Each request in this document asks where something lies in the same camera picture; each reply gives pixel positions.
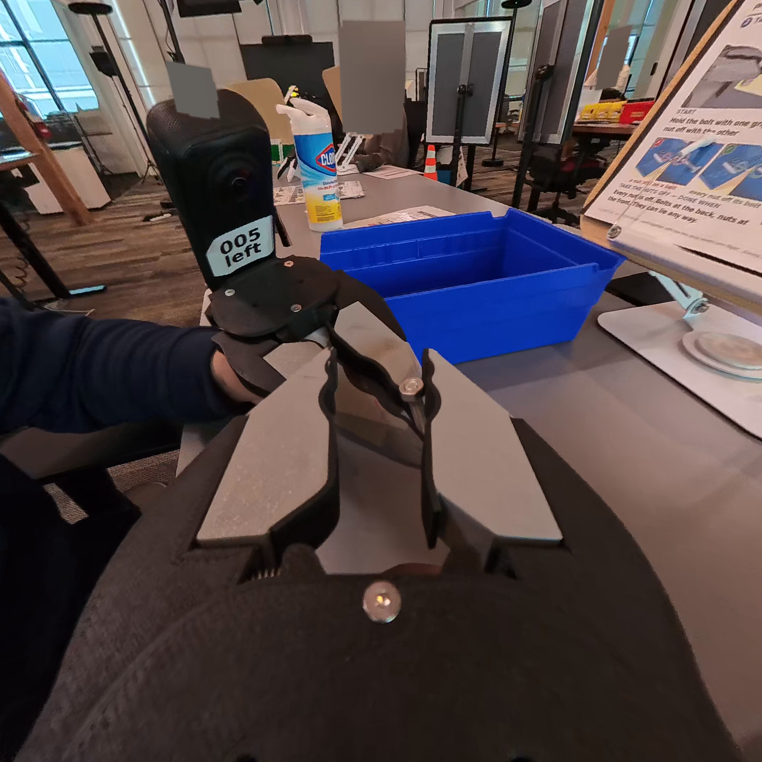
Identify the blue plastic bin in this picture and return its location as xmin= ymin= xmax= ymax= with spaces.
xmin=319 ymin=208 xmax=626 ymax=365

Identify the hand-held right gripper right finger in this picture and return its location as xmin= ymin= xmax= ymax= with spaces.
xmin=420 ymin=348 xmax=564 ymax=558

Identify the person's left hand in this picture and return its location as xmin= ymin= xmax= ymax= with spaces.
xmin=211 ymin=351 xmax=263 ymax=406

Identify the silver hex bolt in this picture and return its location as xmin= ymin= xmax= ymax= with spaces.
xmin=398 ymin=376 xmax=426 ymax=432

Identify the wooden support post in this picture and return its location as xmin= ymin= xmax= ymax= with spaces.
xmin=0 ymin=71 xmax=95 ymax=227

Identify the white framed grey panel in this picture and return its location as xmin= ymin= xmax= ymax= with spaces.
xmin=425 ymin=17 xmax=514 ymax=192
xmin=512 ymin=0 xmax=596 ymax=209

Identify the wooden standing desk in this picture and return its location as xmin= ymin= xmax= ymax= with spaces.
xmin=0 ymin=152 xmax=107 ymax=301

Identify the large window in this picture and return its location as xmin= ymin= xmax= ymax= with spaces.
xmin=0 ymin=0 xmax=102 ymax=150

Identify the black studio light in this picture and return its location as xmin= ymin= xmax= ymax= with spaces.
xmin=175 ymin=0 xmax=263 ymax=19

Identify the person's left forearm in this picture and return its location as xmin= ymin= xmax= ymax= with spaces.
xmin=0 ymin=298 xmax=251 ymax=435

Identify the wooden display board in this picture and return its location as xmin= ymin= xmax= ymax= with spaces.
xmin=579 ymin=0 xmax=762 ymax=301

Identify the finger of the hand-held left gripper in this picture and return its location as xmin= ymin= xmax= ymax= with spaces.
xmin=326 ymin=300 xmax=426 ymax=432
xmin=264 ymin=339 xmax=428 ymax=466

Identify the printed instruction sheet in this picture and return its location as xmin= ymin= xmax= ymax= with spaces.
xmin=583 ymin=0 xmax=762 ymax=269

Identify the tan board on white stand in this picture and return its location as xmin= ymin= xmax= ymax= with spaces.
xmin=223 ymin=77 xmax=288 ymax=164

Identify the white cabinet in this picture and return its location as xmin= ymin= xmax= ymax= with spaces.
xmin=27 ymin=143 xmax=113 ymax=214

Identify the black office chair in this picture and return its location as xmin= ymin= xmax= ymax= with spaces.
xmin=530 ymin=143 xmax=602 ymax=227

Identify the white frame stand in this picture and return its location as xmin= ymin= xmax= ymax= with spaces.
xmin=336 ymin=134 xmax=365 ymax=176

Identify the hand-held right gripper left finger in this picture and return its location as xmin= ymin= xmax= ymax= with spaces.
xmin=195 ymin=348 xmax=342 ymax=551

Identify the disinfectant wipes canister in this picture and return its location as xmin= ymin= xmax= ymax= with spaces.
xmin=275 ymin=98 xmax=344 ymax=233

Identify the black display screen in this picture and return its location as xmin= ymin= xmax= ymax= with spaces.
xmin=240 ymin=36 xmax=335 ymax=102

